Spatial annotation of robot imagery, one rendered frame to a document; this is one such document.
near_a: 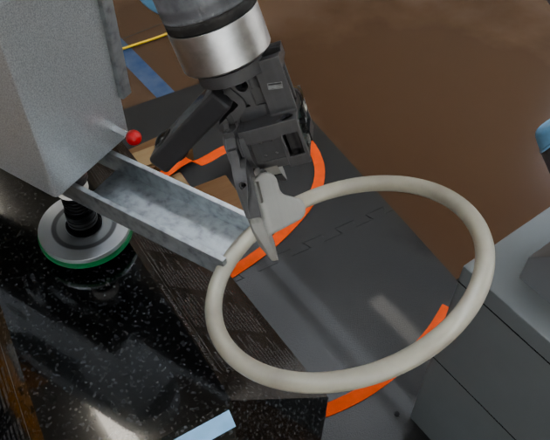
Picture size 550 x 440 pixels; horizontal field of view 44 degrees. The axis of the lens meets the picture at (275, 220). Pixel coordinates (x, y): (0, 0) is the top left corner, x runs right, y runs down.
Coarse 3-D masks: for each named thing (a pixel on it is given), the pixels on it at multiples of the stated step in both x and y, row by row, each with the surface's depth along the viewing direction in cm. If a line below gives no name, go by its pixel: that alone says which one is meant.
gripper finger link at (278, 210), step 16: (256, 176) 70; (272, 176) 70; (256, 192) 69; (272, 192) 70; (272, 208) 70; (288, 208) 69; (304, 208) 69; (256, 224) 70; (272, 224) 70; (288, 224) 70; (272, 240) 71; (272, 256) 71
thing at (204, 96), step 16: (208, 96) 67; (224, 96) 67; (192, 112) 68; (208, 112) 67; (224, 112) 67; (176, 128) 70; (192, 128) 69; (208, 128) 69; (160, 144) 72; (176, 144) 70; (192, 144) 70; (160, 160) 72; (176, 160) 71
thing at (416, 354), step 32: (320, 192) 131; (352, 192) 130; (416, 192) 123; (448, 192) 117; (480, 224) 109; (224, 256) 125; (480, 256) 103; (224, 288) 121; (480, 288) 99; (448, 320) 96; (224, 352) 106; (416, 352) 94; (288, 384) 97; (320, 384) 95; (352, 384) 94
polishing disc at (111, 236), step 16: (48, 224) 159; (64, 224) 159; (112, 224) 159; (48, 240) 156; (64, 240) 156; (80, 240) 156; (96, 240) 156; (112, 240) 156; (64, 256) 153; (80, 256) 153; (96, 256) 153
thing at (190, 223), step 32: (128, 160) 139; (64, 192) 139; (96, 192) 140; (128, 192) 139; (160, 192) 139; (192, 192) 133; (128, 224) 132; (160, 224) 133; (192, 224) 133; (224, 224) 133; (192, 256) 126
